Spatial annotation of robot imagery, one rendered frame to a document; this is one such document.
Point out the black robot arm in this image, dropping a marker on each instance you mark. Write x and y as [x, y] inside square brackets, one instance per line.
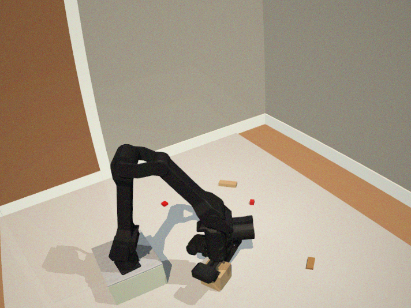
[215, 218]

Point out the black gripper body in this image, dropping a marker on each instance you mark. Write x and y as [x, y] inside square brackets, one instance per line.
[216, 254]

